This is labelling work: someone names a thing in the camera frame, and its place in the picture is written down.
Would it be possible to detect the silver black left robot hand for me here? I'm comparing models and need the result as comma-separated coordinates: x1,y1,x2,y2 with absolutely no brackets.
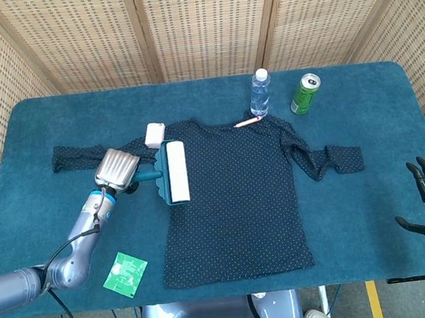
91,145,143,198

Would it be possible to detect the teal white lint roller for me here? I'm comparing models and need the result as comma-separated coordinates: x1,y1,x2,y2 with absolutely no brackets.
130,138,192,210

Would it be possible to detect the dark polka dot shirt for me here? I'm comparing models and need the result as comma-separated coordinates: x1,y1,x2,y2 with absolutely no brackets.
48,100,376,302

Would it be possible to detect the small white box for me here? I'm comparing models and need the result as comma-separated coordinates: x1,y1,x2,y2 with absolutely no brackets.
142,120,169,150

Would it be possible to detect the blue carpet table cover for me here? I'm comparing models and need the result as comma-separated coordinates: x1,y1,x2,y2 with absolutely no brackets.
0,52,425,318

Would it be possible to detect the black flat bar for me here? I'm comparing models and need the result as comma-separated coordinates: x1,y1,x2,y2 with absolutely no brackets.
386,275,425,285

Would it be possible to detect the green foil packet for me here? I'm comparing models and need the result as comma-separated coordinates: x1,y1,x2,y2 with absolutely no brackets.
98,248,153,303

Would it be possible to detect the yellow floor tape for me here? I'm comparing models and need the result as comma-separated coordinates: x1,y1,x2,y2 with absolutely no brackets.
365,280,385,318

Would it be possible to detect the clear plastic water bottle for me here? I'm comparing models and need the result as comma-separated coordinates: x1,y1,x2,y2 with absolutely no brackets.
245,66,275,120

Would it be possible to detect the green drink can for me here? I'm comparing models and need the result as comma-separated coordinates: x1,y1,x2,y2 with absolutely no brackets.
286,72,326,117

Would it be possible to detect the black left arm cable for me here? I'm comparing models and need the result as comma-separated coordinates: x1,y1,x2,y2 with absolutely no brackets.
28,188,121,318

